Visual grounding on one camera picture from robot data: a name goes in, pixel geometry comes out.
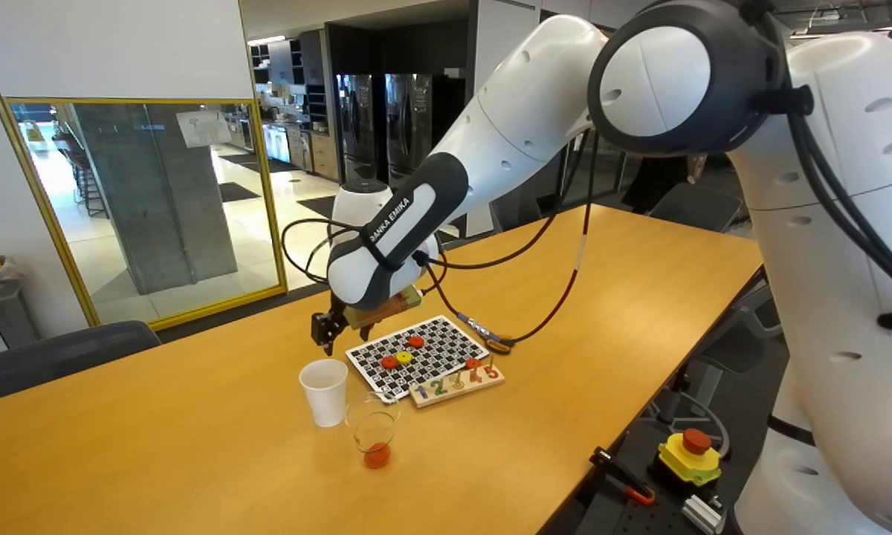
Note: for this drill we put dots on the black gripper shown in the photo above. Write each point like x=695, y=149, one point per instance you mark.
x=326, y=328

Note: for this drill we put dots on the yellow disc with hole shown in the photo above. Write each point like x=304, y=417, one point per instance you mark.
x=406, y=357

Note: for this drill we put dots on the orange disc with hole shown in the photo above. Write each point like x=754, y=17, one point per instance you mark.
x=377, y=455

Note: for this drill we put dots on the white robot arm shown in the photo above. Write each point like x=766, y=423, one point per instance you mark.
x=806, y=125

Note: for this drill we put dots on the white paper cup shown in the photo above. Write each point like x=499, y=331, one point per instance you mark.
x=326, y=388

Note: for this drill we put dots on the transparent plastic cup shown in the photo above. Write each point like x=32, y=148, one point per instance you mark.
x=374, y=423

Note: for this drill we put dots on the checkerboard marker sheet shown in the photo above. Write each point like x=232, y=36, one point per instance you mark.
x=447, y=350

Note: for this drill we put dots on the wooden number puzzle board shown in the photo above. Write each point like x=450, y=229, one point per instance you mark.
x=466, y=381

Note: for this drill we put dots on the black orange clamp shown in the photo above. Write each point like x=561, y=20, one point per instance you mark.
x=623, y=479

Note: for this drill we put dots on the black office chair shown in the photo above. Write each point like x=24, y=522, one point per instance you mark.
x=72, y=353

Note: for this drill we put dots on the yellow emergency stop button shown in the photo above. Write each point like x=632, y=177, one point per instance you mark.
x=692, y=455

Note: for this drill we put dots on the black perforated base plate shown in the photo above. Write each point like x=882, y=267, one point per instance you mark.
x=728, y=391

